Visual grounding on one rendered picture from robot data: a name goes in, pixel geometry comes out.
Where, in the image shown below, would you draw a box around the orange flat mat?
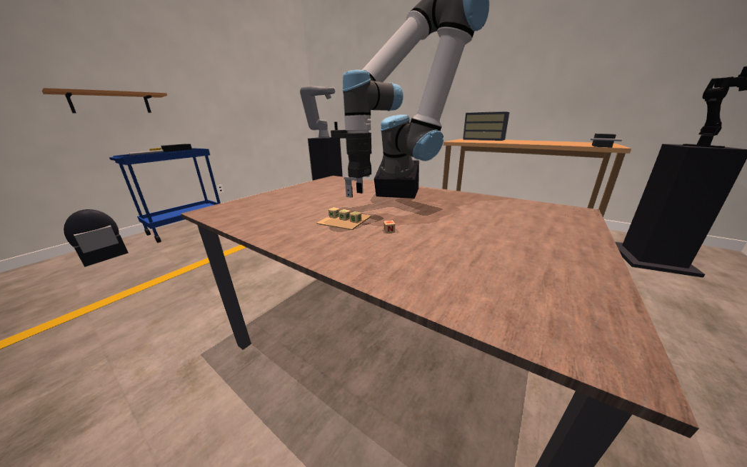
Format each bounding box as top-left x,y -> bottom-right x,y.
316,214 -> 371,230

